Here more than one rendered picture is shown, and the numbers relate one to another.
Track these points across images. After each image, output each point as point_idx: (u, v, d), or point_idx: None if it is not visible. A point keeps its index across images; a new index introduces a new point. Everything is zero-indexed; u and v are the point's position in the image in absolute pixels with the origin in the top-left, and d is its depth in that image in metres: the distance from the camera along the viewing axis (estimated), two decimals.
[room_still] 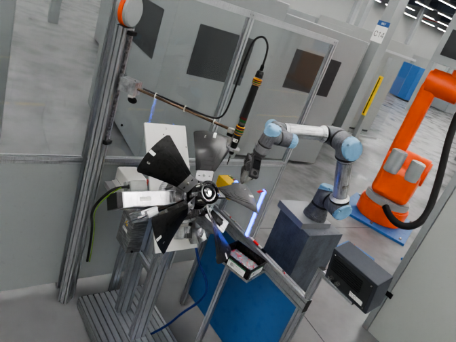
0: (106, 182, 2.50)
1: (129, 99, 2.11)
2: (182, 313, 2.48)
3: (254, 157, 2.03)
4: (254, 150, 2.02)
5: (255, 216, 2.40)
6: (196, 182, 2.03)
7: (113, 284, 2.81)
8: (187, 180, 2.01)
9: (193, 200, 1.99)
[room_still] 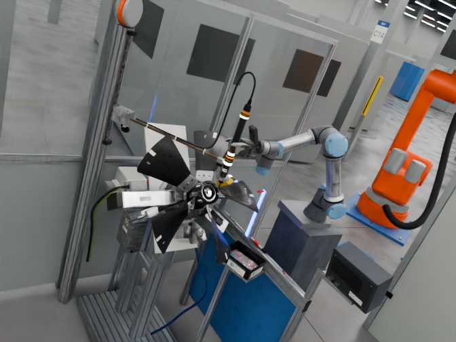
0: (106, 182, 2.50)
1: (123, 128, 2.17)
2: (182, 313, 2.48)
3: None
4: None
5: (255, 216, 2.40)
6: (196, 182, 2.03)
7: (113, 284, 2.81)
8: (187, 180, 2.01)
9: (193, 200, 1.99)
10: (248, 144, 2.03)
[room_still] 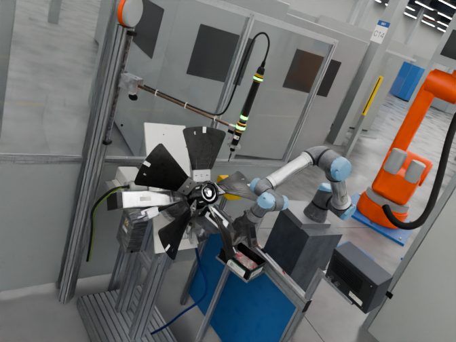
0: (106, 182, 2.50)
1: (130, 96, 2.10)
2: (182, 313, 2.48)
3: (249, 226, 2.00)
4: (248, 220, 1.98)
5: None
6: (207, 180, 2.07)
7: (113, 284, 2.81)
8: (204, 172, 2.09)
9: (193, 183, 2.01)
10: None
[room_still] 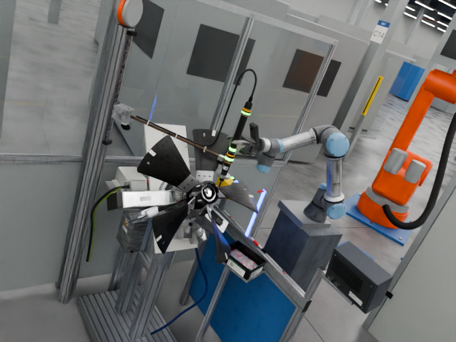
0: (106, 182, 2.50)
1: (123, 126, 2.17)
2: (182, 313, 2.48)
3: None
4: None
5: (255, 216, 2.40)
6: None
7: (113, 284, 2.81)
8: (207, 173, 2.10)
9: (194, 181, 2.02)
10: (249, 142, 2.02)
